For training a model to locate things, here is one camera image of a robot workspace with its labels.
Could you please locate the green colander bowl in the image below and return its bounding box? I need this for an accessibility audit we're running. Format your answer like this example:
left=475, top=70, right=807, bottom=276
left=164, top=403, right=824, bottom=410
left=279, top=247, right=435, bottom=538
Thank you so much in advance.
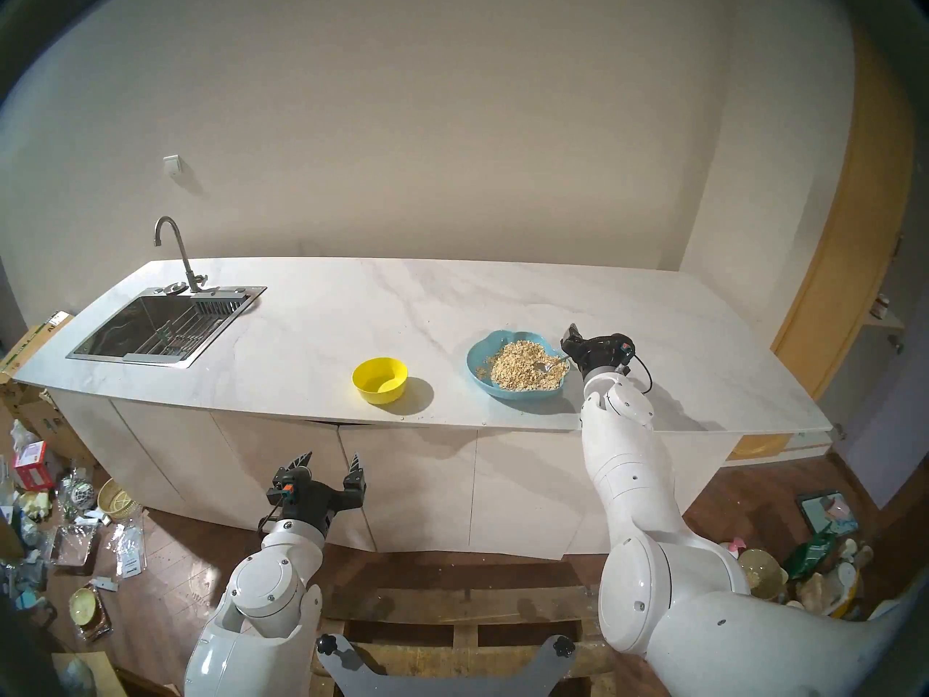
left=739, top=548, right=789, bottom=602

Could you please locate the blue scalloped bowl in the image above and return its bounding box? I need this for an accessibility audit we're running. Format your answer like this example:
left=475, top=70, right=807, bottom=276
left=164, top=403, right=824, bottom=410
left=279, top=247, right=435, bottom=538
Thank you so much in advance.
left=467, top=330, right=572, bottom=400

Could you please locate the teal framed tablet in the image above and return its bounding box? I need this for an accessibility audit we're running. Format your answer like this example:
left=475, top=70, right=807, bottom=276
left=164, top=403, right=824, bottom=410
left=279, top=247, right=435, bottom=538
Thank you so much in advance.
left=795, top=491, right=857, bottom=537

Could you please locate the pale woven basket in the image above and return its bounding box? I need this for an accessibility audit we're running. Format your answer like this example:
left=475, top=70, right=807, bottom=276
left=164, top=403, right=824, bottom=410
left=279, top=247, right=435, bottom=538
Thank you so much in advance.
left=97, top=478, right=140, bottom=522

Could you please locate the curved metal faucet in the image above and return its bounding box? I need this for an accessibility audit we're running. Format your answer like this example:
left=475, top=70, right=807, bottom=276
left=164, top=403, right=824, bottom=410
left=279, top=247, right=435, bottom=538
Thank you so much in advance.
left=153, top=216, right=218, bottom=295

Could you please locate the flat clear plastic bag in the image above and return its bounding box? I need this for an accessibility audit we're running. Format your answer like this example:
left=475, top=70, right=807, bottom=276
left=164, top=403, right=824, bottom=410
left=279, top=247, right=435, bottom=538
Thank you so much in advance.
left=45, top=523, right=99, bottom=567

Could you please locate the metal sink drain rack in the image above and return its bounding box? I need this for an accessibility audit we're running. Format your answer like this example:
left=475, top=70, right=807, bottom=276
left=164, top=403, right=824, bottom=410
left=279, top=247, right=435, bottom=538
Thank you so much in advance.
left=127, top=298, right=244, bottom=360

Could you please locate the stainless steel sink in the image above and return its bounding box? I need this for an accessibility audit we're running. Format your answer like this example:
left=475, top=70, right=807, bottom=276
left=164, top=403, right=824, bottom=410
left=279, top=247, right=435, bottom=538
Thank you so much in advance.
left=66, top=285, right=267, bottom=370

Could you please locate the large cereal heap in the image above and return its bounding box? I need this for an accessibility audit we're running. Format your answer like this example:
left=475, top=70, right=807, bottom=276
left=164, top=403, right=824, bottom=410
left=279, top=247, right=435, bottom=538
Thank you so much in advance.
left=485, top=341, right=569, bottom=392

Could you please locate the blue patterned ceramic bowl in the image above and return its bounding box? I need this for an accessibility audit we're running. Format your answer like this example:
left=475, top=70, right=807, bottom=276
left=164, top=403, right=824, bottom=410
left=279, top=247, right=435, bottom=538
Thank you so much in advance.
left=60, top=474, right=99, bottom=518

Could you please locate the clear bag with white label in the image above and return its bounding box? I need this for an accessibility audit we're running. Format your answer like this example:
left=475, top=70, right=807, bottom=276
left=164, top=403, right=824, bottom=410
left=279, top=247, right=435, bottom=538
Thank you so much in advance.
left=109, top=521, right=147, bottom=579

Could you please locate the brown cardboard box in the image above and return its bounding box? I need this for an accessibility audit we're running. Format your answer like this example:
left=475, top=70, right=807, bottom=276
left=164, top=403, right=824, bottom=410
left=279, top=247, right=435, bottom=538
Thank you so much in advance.
left=0, top=311, right=95, bottom=464

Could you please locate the yellow wooden door frame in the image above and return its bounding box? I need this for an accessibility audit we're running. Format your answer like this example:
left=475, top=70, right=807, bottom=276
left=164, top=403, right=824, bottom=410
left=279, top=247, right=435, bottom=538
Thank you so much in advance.
left=772, top=35, right=917, bottom=402

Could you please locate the dark green snack bag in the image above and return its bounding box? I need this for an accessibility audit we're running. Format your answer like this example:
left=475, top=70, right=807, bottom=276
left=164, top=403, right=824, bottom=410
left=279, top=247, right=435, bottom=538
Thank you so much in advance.
left=784, top=532, right=835, bottom=580

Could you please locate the wooden pallet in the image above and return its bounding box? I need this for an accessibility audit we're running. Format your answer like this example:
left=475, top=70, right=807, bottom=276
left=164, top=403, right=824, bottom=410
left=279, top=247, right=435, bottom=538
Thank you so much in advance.
left=312, top=583, right=618, bottom=697

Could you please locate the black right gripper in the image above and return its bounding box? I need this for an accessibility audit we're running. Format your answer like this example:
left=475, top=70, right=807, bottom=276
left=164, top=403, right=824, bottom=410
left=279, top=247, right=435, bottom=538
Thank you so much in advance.
left=562, top=323, right=636, bottom=378

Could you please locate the white counter cabinet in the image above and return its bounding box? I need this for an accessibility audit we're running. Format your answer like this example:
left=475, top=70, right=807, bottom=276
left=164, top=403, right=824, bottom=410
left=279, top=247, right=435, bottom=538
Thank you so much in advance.
left=45, top=387, right=740, bottom=562

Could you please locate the small red box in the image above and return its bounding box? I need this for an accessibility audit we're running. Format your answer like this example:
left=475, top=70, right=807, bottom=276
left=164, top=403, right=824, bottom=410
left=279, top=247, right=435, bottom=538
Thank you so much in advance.
left=13, top=441, right=55, bottom=492

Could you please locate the small yellow plastic bowl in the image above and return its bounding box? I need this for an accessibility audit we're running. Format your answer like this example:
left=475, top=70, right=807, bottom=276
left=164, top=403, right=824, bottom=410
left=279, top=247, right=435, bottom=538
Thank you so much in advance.
left=353, top=356, right=409, bottom=404

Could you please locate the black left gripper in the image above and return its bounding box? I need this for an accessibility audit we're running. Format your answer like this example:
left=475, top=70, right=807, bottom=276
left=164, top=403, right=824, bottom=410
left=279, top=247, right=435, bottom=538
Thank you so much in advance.
left=266, top=452, right=367, bottom=539

